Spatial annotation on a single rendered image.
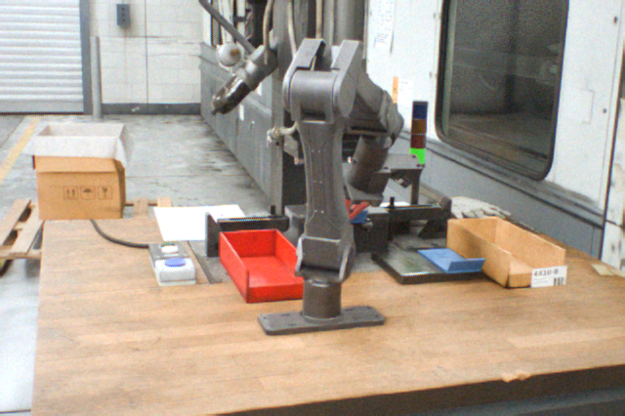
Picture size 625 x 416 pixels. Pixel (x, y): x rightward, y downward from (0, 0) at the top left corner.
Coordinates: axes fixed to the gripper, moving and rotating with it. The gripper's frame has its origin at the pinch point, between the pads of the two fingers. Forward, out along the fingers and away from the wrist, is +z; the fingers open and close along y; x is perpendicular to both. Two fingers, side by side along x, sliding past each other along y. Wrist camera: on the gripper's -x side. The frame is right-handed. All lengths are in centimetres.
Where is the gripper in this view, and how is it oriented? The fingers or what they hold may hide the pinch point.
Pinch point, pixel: (349, 215)
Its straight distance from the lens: 157.1
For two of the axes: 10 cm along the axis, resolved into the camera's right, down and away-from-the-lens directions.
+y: -2.4, -7.0, 6.7
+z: -2.2, 7.1, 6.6
